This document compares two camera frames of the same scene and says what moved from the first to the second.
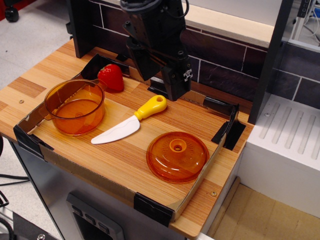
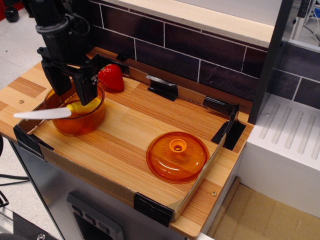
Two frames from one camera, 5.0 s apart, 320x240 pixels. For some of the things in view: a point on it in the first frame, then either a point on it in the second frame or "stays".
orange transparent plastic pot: (76, 106) stays
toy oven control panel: (90, 224) stays
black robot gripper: (155, 28) → (64, 33)
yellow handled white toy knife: (128, 125) → (71, 109)
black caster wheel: (11, 13) stays
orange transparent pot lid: (177, 157) stays
